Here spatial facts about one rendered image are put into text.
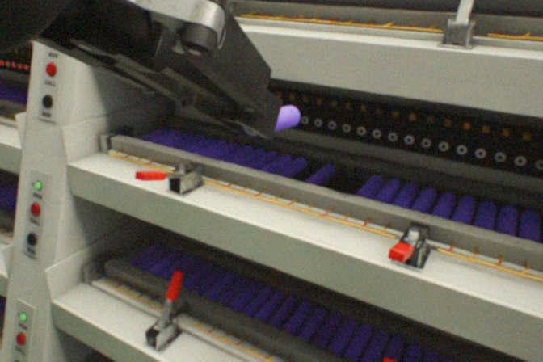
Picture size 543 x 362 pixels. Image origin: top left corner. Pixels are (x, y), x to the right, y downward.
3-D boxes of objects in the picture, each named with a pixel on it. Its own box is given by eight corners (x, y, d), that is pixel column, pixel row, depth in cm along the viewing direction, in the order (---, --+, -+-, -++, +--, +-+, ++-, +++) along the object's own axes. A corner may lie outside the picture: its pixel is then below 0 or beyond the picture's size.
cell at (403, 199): (418, 199, 52) (403, 222, 47) (402, 195, 53) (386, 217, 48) (420, 184, 52) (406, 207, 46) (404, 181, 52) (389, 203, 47)
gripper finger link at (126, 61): (90, -54, 18) (113, -57, 17) (242, 59, 27) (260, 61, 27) (59, 39, 18) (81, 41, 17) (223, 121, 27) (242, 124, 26)
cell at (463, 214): (474, 212, 50) (466, 239, 44) (456, 208, 50) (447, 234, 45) (477, 198, 49) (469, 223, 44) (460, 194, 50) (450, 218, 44)
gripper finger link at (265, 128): (227, 64, 28) (237, 65, 27) (274, 100, 34) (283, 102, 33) (213, 111, 27) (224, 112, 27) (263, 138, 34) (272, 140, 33)
